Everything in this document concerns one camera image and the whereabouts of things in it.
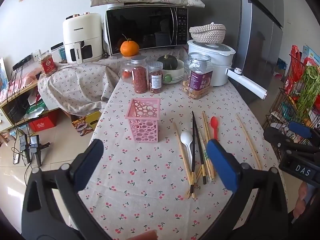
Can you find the clear jar with red fruit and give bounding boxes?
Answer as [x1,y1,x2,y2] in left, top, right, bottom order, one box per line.
[121,54,135,83]

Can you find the black chopstick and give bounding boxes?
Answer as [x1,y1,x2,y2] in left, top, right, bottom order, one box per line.
[189,111,197,198]
[192,115,207,185]

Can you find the blue bag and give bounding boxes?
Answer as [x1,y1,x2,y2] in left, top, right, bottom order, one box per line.
[277,57,288,71]

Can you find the labelled jar of dried fruit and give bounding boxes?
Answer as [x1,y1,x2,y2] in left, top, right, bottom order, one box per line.
[147,61,164,93]

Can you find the woven rope basket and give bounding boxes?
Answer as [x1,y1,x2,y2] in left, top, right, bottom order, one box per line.
[189,22,227,44]

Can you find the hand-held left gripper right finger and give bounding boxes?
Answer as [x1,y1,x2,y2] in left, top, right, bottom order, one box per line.
[200,139,290,240]

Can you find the wooden chopstick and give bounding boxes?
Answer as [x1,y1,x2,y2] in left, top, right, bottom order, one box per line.
[235,113,259,171]
[240,122,262,170]
[173,122,197,199]
[204,112,215,180]
[196,127,212,179]
[185,166,203,200]
[202,112,213,180]

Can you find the black microwave oven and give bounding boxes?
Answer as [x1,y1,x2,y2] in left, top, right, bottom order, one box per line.
[104,5,188,55]

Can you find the jar of goji berries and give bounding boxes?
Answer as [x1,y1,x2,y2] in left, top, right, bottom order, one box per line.
[130,56,148,94]

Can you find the white electric pot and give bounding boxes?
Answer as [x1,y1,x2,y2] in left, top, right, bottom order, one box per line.
[187,39,268,100]

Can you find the orange tangerine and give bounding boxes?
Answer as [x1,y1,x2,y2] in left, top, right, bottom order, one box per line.
[120,38,139,56]

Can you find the green vegetables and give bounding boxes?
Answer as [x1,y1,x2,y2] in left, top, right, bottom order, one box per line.
[296,66,320,120]

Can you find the person's right hand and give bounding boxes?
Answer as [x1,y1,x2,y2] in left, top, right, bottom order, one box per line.
[292,182,315,224]

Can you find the white plastic spoon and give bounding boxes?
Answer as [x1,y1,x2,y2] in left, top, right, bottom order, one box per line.
[180,131,198,173]

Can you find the pink perforated utensil holder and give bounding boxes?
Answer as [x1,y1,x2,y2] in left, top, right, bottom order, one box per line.
[125,98,161,143]

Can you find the red plastic spoon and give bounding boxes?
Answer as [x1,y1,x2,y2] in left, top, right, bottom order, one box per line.
[210,116,219,140]

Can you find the black power strip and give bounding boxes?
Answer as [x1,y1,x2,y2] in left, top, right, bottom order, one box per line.
[12,56,32,70]

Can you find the black wire rack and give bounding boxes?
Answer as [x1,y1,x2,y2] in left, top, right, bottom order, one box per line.
[262,55,320,145]

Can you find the white air fryer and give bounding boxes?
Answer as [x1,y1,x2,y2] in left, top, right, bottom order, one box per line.
[62,12,103,64]

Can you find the red bag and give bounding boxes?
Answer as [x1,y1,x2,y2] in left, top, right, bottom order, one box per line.
[285,45,315,93]

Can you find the white bowl with green handle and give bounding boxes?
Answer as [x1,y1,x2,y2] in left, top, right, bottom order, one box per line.
[160,59,185,84]

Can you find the clear container with black lid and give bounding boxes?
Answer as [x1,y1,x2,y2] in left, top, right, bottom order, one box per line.
[51,42,67,63]

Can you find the large jar with purple label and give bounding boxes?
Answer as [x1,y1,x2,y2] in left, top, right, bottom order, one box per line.
[182,52,213,100]

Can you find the dark green squash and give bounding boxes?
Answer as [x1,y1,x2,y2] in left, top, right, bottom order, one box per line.
[157,54,178,70]

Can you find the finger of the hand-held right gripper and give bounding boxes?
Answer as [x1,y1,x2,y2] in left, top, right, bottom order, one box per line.
[264,127,320,153]
[287,121,320,145]

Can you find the red cardboard box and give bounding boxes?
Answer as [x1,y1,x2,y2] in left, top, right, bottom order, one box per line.
[29,111,59,132]

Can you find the cherry print tablecloth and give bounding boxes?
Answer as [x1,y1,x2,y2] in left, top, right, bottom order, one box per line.
[37,47,288,240]

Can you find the grey refrigerator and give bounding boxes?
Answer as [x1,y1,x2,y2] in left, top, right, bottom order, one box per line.
[184,0,285,103]

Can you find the yellow printed box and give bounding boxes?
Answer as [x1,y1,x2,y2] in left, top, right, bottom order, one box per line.
[71,110,102,136]

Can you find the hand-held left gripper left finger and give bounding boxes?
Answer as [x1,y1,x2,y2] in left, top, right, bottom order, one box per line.
[21,139,118,240]

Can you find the black device on floor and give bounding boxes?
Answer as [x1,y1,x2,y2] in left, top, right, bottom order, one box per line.
[19,134,32,165]
[29,135,50,167]

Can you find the wooden cabinet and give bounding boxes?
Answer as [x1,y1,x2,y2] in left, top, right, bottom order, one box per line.
[0,80,40,133]

